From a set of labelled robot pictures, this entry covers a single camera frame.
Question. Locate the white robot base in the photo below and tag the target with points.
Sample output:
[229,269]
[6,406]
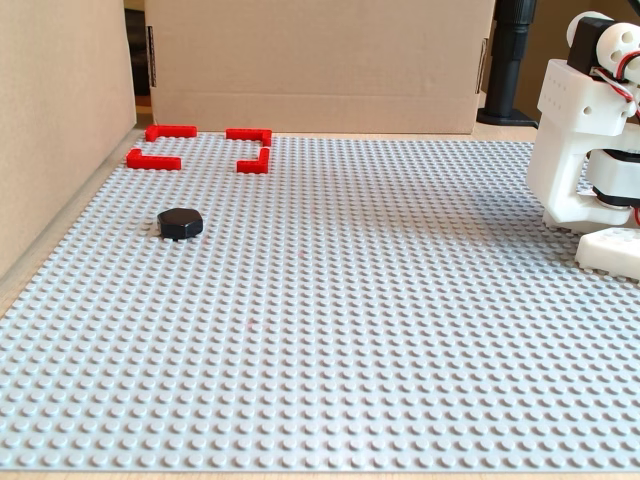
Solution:
[610,252]

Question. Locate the black metal stand pole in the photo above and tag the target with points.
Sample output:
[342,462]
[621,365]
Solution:
[510,60]

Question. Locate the plain brown cardboard panel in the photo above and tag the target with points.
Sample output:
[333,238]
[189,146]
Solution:
[60,125]

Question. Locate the grey Lego baseplate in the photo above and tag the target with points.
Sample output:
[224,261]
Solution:
[320,325]

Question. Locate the black hexagonal Lego piece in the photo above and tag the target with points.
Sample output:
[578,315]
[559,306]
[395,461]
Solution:
[180,223]

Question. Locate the red L-shaped Lego beam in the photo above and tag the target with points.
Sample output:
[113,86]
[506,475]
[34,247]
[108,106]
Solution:
[252,166]
[247,134]
[170,131]
[155,163]

